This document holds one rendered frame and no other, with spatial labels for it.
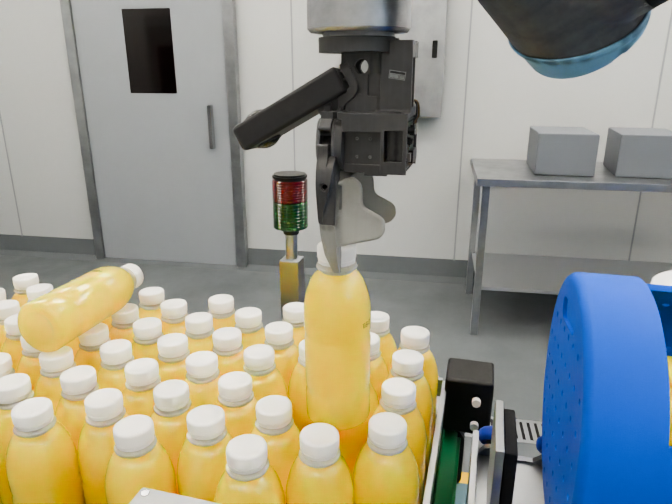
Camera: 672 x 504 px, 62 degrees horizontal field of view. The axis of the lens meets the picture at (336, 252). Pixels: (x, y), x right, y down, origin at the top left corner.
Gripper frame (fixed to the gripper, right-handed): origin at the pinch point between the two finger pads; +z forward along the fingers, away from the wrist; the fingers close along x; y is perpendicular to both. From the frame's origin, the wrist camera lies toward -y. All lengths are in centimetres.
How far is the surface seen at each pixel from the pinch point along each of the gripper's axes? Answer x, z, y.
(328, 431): -6.1, 16.7, 0.8
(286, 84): 322, -9, -121
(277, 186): 39.2, 2.0, -21.1
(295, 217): 39.6, 7.5, -18.1
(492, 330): 254, 126, 25
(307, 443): -8.4, 16.7, -0.6
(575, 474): -6.8, 16.3, 23.5
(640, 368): -3.9, 6.9, 27.9
